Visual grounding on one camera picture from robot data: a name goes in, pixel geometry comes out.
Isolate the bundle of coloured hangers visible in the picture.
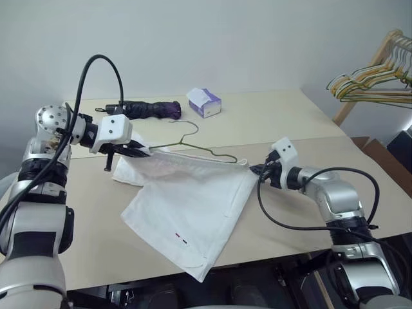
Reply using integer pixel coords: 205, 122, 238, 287
330, 48, 412, 99

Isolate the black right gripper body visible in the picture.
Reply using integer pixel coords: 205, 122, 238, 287
261, 154, 283, 188

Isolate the olive green wire hanger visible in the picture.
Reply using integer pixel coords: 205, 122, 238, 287
149, 119, 241, 164

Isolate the brown cardboard sheet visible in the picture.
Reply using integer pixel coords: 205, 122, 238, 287
350, 136, 412, 186

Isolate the black box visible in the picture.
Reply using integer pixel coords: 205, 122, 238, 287
386, 124, 412, 162

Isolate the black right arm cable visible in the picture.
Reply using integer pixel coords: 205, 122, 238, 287
301, 167, 380, 230
256, 153, 334, 232

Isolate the white cloth garment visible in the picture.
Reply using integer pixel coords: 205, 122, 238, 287
111, 130, 258, 284

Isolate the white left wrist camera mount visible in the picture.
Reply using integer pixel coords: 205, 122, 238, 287
89, 114, 134, 154

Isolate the rack of wire hangers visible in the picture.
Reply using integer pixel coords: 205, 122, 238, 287
332, 29, 412, 128

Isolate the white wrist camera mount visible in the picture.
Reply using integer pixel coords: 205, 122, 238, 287
89, 114, 134, 154
270, 137, 299, 190

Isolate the dark rounded shape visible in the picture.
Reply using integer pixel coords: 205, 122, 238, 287
149, 282, 196, 309
230, 278, 268, 309

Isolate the black purple folded umbrella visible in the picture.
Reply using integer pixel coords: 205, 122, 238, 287
95, 100, 182, 121

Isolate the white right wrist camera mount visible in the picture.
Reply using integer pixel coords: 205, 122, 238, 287
270, 137, 299, 190

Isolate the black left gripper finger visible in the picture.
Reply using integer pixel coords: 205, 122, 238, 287
120, 149, 153, 160
123, 142, 151, 153

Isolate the purple white tissue box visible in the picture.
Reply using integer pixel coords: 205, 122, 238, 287
186, 87, 223, 119

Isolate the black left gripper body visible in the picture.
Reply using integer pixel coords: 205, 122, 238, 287
100, 140, 135, 172

